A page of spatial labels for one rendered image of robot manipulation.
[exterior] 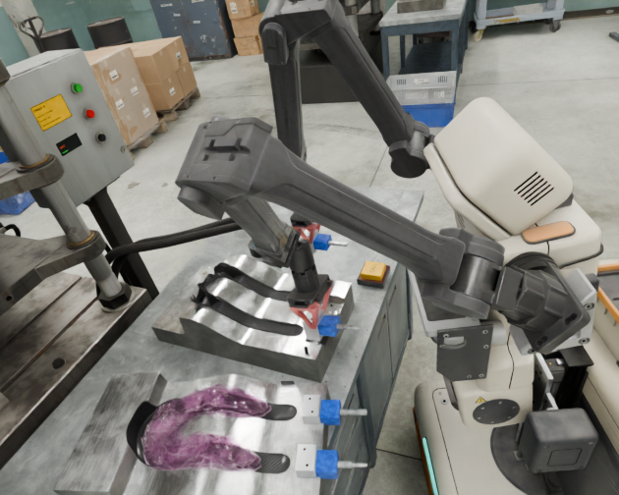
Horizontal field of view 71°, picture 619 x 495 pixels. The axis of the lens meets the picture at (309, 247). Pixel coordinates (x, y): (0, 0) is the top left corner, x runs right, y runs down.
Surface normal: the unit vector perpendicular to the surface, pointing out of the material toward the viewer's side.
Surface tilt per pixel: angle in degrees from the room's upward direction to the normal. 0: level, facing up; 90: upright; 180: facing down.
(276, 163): 62
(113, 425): 0
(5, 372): 0
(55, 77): 90
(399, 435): 0
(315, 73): 90
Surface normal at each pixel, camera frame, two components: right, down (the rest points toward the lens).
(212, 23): -0.29, 0.62
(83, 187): 0.91, 0.12
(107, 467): -0.16, -0.78
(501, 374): 0.00, 0.62
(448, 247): 0.46, -0.01
